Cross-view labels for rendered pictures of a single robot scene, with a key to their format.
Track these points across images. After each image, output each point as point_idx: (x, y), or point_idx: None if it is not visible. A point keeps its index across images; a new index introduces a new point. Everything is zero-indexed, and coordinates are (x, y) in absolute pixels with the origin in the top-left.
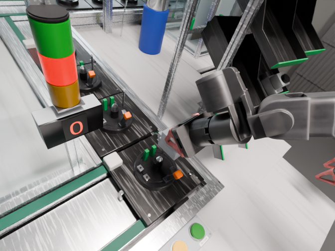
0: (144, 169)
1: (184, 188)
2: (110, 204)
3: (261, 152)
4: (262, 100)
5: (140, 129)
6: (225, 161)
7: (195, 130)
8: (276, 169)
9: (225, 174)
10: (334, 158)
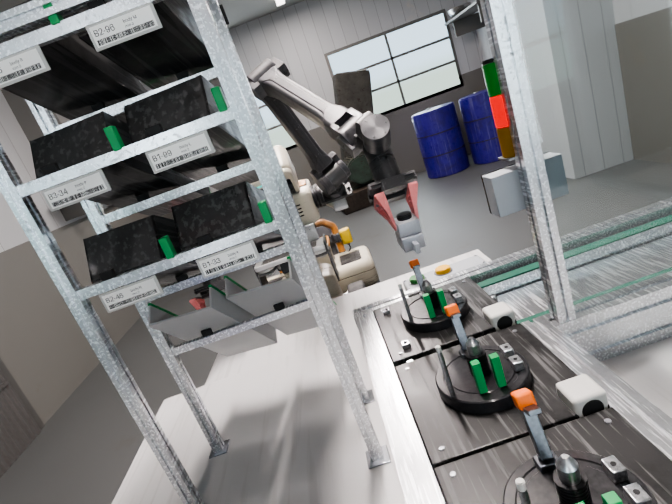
0: (451, 302)
1: (407, 301)
2: (513, 310)
3: (224, 393)
4: (347, 140)
5: (432, 363)
6: (300, 382)
7: (398, 168)
8: (237, 371)
9: (319, 366)
10: (199, 307)
